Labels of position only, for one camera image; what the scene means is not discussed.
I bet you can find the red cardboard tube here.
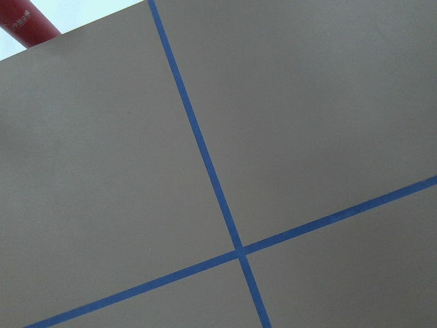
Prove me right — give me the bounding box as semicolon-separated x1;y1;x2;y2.
1;0;61;49

